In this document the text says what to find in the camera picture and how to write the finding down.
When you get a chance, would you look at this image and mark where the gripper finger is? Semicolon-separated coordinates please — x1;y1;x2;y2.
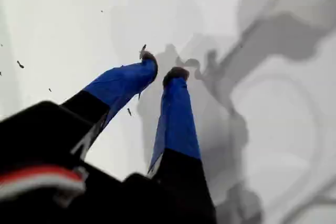
148;66;217;224
60;50;159;157

